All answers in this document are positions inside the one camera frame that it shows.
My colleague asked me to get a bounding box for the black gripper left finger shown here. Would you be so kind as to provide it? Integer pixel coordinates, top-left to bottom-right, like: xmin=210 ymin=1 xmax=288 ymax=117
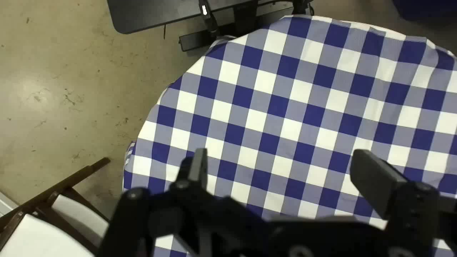
xmin=168 ymin=146 xmax=211 ymax=192

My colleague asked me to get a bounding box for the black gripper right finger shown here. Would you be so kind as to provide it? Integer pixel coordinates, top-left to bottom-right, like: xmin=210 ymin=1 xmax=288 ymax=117
xmin=350 ymin=148 xmax=440 ymax=234

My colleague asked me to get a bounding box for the blue white checked tablecloth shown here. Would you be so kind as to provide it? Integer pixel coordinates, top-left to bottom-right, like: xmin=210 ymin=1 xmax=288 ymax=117
xmin=121 ymin=12 xmax=457 ymax=257

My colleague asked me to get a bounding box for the black stand foot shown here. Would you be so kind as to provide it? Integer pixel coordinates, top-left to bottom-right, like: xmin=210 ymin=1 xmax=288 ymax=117
xmin=177 ymin=19 xmax=268 ymax=52

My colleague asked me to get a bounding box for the black robot cart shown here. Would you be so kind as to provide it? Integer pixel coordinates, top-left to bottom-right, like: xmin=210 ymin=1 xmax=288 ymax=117
xmin=106 ymin=0 xmax=297 ymax=35

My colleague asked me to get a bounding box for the dark blue object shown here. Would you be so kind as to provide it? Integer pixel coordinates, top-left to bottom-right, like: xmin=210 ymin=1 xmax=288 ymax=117
xmin=391 ymin=0 xmax=457 ymax=21

